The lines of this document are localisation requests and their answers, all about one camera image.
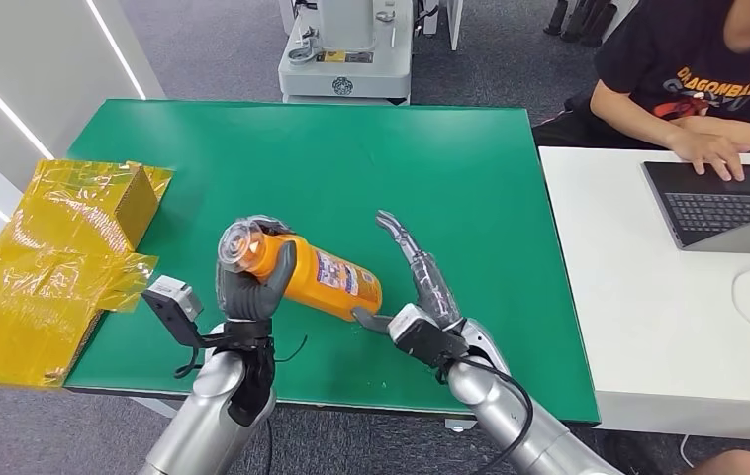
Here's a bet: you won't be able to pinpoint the person's right hand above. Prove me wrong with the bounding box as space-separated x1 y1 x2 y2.
666 130 748 183

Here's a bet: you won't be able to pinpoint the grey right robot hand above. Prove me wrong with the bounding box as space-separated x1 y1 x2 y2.
351 209 467 336

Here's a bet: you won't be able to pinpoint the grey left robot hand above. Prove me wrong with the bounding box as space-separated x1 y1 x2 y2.
215 218 298 323

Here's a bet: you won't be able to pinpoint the orange plastic bottle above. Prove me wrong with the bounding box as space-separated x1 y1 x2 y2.
217 216 384 323

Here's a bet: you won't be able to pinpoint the dark grey laptop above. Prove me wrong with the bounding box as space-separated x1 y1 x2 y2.
641 160 750 255

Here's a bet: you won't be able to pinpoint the person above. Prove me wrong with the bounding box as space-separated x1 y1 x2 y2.
531 0 750 183

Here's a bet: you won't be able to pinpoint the green table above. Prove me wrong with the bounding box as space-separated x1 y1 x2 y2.
63 99 601 427

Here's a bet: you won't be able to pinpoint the black equipment legs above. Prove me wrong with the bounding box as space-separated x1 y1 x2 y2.
543 0 618 49

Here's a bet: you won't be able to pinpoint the white desk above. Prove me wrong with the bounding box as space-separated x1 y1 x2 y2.
537 145 750 441

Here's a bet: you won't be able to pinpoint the yellow film-wrapped cardboard box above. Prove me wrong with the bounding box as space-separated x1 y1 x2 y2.
0 158 174 389

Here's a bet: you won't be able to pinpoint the person's knee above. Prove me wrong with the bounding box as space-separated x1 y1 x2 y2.
686 448 750 475

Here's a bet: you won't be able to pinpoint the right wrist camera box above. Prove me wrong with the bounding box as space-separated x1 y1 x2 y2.
388 302 471 370

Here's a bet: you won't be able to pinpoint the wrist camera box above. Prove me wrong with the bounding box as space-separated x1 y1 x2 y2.
388 302 471 370
141 275 233 348

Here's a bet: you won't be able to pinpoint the thin black cable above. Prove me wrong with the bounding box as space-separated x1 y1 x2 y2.
274 335 309 364

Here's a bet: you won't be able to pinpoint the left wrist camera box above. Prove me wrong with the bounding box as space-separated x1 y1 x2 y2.
141 275 233 348

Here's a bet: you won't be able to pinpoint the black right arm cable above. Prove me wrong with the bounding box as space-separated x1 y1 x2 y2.
436 356 535 475

